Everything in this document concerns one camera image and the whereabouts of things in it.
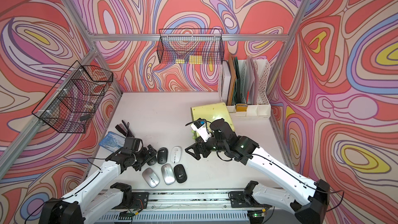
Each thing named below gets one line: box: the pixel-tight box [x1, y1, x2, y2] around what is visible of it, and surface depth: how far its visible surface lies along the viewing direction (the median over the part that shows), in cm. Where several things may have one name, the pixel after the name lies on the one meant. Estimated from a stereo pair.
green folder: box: [232, 56, 241, 105], surface depth 95 cm
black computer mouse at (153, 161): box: [146, 155, 158, 166], surface depth 86 cm
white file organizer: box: [217, 59, 272, 117], surface depth 101 cm
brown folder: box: [226, 54, 237, 106], surface depth 95 cm
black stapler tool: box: [115, 119, 135, 138], surface depth 100 cm
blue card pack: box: [98, 131, 126, 153], surface depth 94 cm
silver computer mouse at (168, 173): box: [160, 163, 176, 186], surface depth 82 cm
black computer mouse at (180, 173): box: [173, 163, 189, 184], surface depth 82 cm
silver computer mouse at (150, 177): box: [141, 167, 161, 189], surface depth 82 cm
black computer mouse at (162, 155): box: [157, 147, 169, 165], surface depth 88 cm
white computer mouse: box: [169, 145, 183, 164], surface depth 88 cm
